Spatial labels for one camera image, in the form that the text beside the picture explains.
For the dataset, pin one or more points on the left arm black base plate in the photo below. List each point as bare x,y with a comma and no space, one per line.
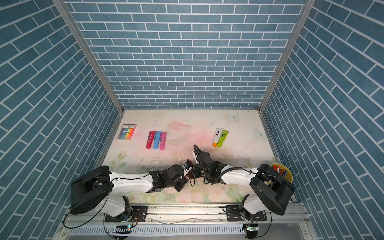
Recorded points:
129,213

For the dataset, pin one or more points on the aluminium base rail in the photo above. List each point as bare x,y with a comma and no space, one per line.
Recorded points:
190,222

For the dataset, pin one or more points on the magenta toothpaste tube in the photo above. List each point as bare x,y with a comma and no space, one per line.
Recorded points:
163,137

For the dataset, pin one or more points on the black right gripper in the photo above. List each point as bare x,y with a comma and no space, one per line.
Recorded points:
195,174

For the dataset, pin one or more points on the aluminium corner post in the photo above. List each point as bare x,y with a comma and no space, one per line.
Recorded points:
304,14
81,41

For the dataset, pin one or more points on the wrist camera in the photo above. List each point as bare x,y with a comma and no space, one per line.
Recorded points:
188,164
196,158

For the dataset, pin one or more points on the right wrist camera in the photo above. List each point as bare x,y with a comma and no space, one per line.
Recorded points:
196,158

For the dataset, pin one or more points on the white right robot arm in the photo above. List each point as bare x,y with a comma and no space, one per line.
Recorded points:
271,191

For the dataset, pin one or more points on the aluminium right corner post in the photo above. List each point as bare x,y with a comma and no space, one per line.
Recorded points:
304,14

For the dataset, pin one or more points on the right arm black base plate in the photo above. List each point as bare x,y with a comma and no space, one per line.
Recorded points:
235,213

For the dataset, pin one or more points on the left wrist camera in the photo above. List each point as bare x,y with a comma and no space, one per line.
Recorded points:
188,164

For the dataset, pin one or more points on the rainbow highlighter pen pack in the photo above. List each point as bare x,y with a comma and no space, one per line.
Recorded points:
126,133

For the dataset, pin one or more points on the green toothpaste tube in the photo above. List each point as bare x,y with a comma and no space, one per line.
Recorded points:
222,138

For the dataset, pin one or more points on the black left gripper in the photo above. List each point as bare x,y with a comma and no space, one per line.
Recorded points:
183,182

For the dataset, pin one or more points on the white orange-capped toothpaste tube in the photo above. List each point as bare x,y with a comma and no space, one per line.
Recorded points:
217,136

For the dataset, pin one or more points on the red toothpaste tube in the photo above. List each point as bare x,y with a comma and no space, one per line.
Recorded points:
150,139

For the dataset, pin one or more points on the yellow cup of markers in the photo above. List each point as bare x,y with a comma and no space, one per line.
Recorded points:
283,171

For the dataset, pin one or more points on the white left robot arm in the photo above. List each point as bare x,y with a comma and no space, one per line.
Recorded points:
99,188

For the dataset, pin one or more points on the white pink-capped toothpaste tube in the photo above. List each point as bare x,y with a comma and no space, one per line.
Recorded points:
188,175

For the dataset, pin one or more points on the blue toothpaste tube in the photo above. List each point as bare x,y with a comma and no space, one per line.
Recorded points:
157,140

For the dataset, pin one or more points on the aluminium left corner post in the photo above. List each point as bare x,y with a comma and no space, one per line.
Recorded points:
81,41

